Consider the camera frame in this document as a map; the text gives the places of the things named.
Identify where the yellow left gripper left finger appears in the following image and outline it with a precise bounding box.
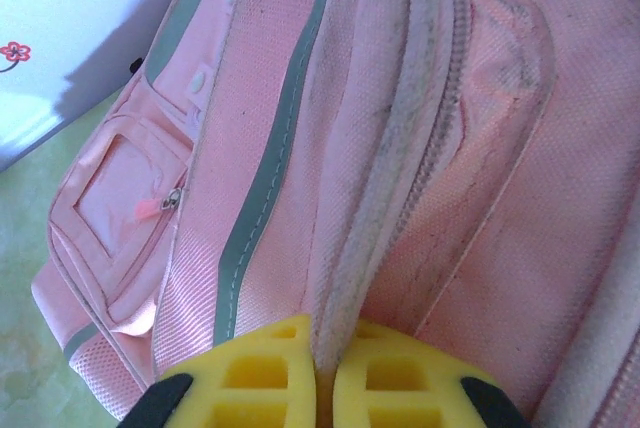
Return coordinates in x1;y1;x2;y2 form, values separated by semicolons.
117;315;317;428

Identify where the pink school backpack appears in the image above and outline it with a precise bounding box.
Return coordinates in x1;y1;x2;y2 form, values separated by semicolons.
29;0;640;428

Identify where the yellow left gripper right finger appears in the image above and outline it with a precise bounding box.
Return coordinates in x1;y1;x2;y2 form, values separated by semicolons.
332;320;534;428

